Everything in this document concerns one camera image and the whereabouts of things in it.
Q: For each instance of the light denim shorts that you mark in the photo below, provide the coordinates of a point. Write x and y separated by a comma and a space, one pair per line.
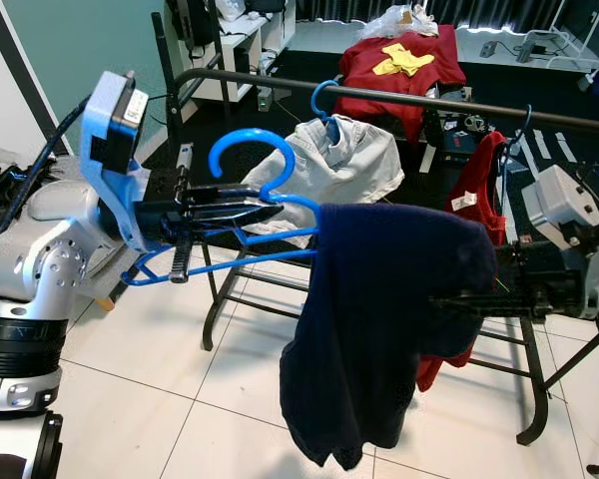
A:
339, 165

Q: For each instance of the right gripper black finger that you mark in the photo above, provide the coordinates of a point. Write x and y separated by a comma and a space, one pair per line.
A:
469, 310
469, 296

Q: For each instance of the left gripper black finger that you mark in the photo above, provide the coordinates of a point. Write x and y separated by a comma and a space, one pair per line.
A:
230, 227
230, 205

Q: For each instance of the navy blue garment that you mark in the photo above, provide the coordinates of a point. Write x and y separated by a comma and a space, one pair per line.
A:
379, 319

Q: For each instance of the dark pleated curtain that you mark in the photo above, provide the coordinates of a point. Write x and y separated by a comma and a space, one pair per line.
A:
499, 10

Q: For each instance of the yellow cloth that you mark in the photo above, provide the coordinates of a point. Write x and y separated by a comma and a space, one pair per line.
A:
399, 62

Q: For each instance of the large red shirt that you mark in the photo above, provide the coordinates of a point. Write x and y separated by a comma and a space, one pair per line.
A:
429, 60

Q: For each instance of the blue plastic hanger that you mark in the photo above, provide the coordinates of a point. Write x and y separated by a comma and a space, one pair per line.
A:
314, 100
250, 135

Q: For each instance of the white shelf unit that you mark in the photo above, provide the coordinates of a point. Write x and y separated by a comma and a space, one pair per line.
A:
235, 45

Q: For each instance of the black backpack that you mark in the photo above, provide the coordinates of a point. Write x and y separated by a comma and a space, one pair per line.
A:
190, 20

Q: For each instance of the black metal clothes rack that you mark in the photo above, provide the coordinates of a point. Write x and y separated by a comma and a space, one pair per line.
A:
535, 389

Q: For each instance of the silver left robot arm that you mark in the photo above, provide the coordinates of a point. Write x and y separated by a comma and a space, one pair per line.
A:
30, 269

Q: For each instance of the white plastic bag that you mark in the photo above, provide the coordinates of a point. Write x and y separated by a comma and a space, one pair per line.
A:
399, 22

